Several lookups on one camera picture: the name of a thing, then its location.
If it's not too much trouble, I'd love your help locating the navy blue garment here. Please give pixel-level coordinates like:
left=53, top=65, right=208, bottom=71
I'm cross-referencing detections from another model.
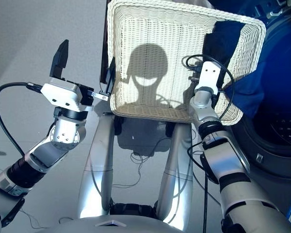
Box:
left=224, top=22, right=291, bottom=119

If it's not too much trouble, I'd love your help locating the pale woven laundry basket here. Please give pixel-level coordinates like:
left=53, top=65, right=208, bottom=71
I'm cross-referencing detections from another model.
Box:
left=106, top=0, right=267, bottom=126

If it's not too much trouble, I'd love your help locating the grey washing machine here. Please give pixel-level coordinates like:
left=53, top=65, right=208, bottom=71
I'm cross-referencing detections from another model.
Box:
left=209, top=0, right=291, bottom=233

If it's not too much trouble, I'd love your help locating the silver robot leg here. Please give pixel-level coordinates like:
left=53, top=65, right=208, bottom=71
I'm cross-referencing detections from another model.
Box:
left=76, top=114, right=116, bottom=219
left=156, top=122, right=194, bottom=223

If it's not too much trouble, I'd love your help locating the black garment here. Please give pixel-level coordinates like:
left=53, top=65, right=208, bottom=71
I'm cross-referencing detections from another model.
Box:
left=201, top=20, right=246, bottom=71

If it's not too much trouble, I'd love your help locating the silver robot torso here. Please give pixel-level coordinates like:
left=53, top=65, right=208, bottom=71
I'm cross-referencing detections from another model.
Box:
left=35, top=202, right=183, bottom=233

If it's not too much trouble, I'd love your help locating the thin grey floor cable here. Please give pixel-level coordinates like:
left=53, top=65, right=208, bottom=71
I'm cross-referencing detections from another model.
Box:
left=111, top=137, right=193, bottom=190

